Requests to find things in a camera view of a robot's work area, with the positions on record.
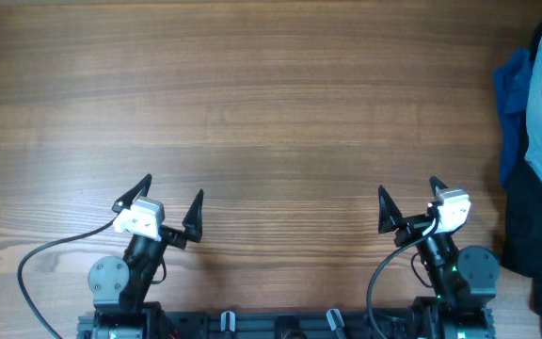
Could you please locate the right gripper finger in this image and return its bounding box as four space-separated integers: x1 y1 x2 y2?
378 186 403 234
429 176 448 197

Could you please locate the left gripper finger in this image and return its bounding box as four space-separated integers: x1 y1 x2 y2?
182 189 204 243
112 174 152 212

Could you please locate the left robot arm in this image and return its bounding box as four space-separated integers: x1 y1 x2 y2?
77 174 204 339

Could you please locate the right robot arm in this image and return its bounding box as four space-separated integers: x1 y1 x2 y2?
366 176 500 339

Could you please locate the black garment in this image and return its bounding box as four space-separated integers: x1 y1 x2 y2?
502 21 542 333

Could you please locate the dark blue garment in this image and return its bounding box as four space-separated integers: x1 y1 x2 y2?
493 48 533 187

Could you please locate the right black cable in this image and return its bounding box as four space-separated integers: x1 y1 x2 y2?
366 217 440 339

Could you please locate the black cable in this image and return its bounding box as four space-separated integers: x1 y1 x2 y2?
366 217 440 339
17 217 119 339

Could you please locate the left black cable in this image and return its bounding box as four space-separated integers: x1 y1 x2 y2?
17 217 119 339

